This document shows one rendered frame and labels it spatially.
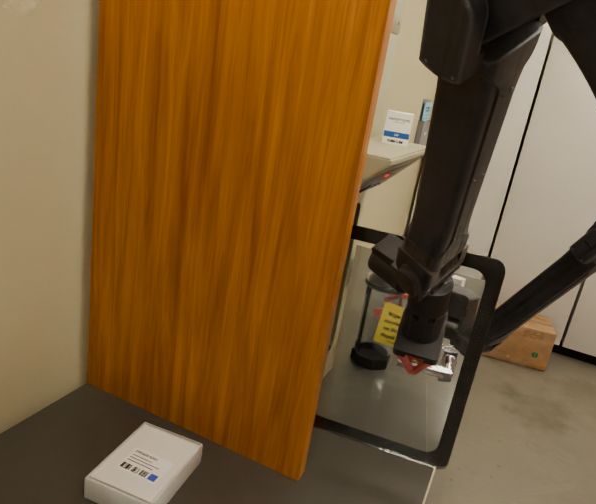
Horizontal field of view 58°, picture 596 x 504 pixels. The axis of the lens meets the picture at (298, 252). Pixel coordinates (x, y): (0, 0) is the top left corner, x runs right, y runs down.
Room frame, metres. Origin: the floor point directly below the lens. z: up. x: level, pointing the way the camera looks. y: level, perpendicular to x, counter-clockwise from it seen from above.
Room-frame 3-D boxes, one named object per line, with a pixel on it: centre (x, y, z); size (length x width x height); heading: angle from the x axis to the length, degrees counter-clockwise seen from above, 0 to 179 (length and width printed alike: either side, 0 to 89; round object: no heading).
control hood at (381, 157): (1.00, -0.12, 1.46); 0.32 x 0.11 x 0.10; 158
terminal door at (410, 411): (0.83, -0.18, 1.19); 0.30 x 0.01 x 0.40; 74
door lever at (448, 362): (0.78, -0.24, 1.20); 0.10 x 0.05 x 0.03; 74
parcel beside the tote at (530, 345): (3.37, -1.57, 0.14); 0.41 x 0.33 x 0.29; 75
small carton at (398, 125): (1.07, -0.15, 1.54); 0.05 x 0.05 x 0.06; 82
